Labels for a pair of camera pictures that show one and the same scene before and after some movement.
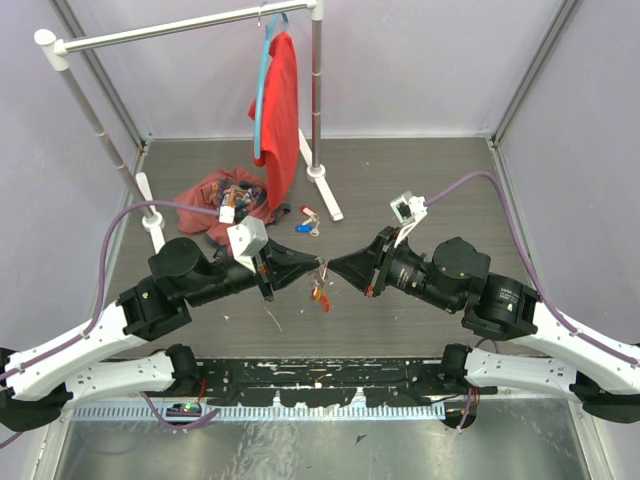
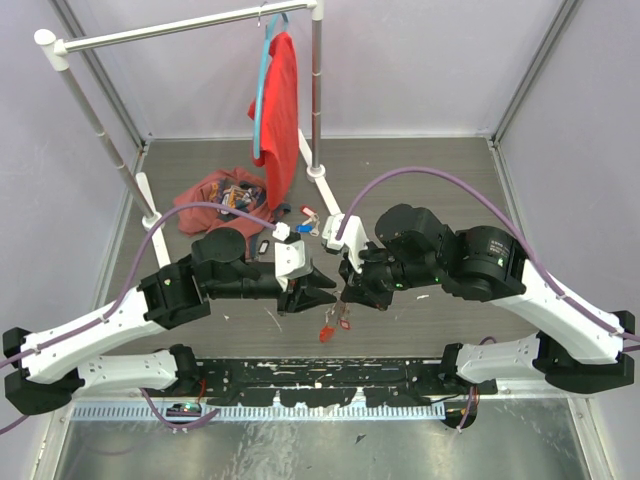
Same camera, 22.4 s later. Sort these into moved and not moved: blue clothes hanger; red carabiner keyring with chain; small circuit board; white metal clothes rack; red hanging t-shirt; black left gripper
Moved: black left gripper; red carabiner keyring with chain
Not moved: red hanging t-shirt; white metal clothes rack; small circuit board; blue clothes hanger
